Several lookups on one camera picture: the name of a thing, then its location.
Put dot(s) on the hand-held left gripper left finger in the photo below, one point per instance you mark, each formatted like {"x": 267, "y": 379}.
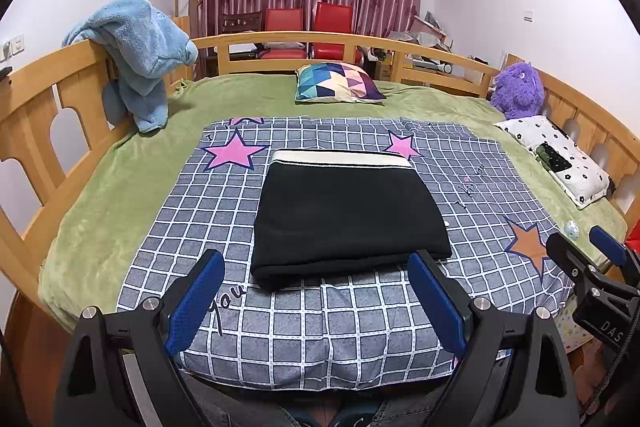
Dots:
{"x": 197, "y": 297}

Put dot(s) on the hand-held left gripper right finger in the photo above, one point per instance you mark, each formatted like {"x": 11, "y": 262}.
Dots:
{"x": 435, "y": 302}

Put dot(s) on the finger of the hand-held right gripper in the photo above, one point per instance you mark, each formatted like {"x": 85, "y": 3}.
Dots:
{"x": 607, "y": 244}
{"x": 570, "y": 257}

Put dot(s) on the black pants with white stripe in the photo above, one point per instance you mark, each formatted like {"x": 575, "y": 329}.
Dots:
{"x": 345, "y": 217}

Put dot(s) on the small light blue toy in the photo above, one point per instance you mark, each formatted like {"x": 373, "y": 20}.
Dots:
{"x": 571, "y": 229}

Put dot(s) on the white star printed cloth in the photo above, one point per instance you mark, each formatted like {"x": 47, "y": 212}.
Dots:
{"x": 570, "y": 332}

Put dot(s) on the white pillow with black dots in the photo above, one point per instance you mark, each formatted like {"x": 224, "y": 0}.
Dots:
{"x": 586, "y": 172}

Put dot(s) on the dark green black cloth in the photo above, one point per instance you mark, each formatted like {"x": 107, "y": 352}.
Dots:
{"x": 552, "y": 159}

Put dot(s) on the grey checked blanket with stars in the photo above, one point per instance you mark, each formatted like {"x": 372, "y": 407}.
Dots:
{"x": 300, "y": 332}

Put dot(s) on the green bed sheet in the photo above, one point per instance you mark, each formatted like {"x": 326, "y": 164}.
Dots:
{"x": 125, "y": 187}

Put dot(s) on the purple plush toy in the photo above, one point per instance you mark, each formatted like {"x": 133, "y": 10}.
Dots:
{"x": 520, "y": 89}

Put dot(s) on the colourful triangle pattern pillow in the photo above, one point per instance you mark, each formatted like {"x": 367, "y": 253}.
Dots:
{"x": 335, "y": 82}

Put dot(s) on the light blue plush towel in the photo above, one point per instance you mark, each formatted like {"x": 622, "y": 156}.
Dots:
{"x": 145, "y": 42}

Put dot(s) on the white grey clutter pile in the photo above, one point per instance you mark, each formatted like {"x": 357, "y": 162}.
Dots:
{"x": 425, "y": 32}

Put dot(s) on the dark brown wooden chair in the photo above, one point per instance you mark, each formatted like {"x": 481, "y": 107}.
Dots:
{"x": 240, "y": 24}

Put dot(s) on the red chair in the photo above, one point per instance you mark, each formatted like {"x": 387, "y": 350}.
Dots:
{"x": 284, "y": 19}
{"x": 332, "y": 19}

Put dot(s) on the wooden bed frame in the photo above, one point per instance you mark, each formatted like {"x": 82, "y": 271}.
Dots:
{"x": 25, "y": 99}

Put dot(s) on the white wall socket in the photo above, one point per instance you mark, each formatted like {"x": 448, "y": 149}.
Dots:
{"x": 14, "y": 46}

